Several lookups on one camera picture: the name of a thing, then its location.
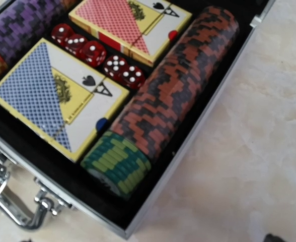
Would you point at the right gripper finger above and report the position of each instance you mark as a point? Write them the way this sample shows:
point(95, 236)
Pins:
point(273, 238)

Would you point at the green poker chip stack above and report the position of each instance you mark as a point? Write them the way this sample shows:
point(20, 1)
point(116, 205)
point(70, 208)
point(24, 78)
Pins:
point(117, 164)

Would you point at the red playing card deck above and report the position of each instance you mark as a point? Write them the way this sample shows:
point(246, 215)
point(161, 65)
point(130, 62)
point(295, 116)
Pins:
point(141, 30)

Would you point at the blue playing card deck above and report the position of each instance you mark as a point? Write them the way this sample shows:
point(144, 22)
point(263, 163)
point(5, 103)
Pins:
point(66, 102)

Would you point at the aluminium poker case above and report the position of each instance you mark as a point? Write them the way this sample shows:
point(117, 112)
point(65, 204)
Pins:
point(37, 179)

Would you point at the right chip row in case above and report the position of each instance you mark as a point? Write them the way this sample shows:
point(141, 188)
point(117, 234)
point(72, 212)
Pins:
point(154, 114)

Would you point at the chip row in case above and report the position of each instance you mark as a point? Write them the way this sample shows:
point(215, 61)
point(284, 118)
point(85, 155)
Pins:
point(154, 114)
point(23, 22)

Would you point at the red dice in case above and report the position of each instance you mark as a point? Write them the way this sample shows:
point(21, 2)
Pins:
point(94, 54)

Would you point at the left chip row in case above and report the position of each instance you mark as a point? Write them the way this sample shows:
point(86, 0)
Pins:
point(23, 22)

